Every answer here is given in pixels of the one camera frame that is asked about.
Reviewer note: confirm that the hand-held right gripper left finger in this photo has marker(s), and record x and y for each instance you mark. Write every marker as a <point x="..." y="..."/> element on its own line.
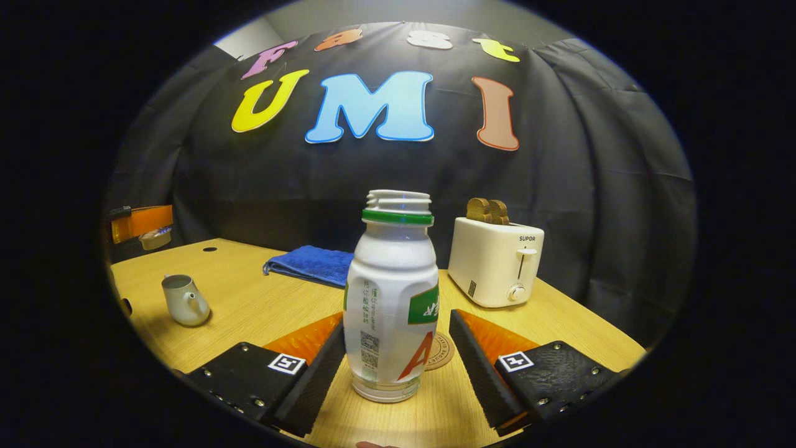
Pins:
<point x="314" y="386"/>

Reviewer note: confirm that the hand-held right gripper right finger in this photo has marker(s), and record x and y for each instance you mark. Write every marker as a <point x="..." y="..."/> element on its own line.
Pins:
<point x="482" y="373"/>

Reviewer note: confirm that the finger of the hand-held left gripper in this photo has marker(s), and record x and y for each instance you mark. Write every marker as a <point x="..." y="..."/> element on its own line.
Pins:
<point x="149" y="219"/>

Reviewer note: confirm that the round cork coaster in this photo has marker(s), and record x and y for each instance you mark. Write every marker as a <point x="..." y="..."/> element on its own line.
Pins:
<point x="443" y="351"/>

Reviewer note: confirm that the white ceramic teacup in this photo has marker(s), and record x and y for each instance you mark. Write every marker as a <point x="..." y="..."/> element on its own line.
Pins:
<point x="183" y="305"/>

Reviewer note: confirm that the white plastic water bottle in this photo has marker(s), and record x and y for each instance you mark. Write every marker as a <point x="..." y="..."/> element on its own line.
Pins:
<point x="388" y="298"/>

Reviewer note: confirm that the cream white toaster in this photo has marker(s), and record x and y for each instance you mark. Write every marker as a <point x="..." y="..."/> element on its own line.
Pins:
<point x="491" y="267"/>

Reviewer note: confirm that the blue folded towel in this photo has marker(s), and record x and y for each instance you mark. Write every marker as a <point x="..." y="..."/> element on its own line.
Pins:
<point x="311" y="264"/>

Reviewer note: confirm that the brown bread slice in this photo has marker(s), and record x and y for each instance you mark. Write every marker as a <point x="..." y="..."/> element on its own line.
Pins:
<point x="477" y="210"/>
<point x="499" y="213"/>

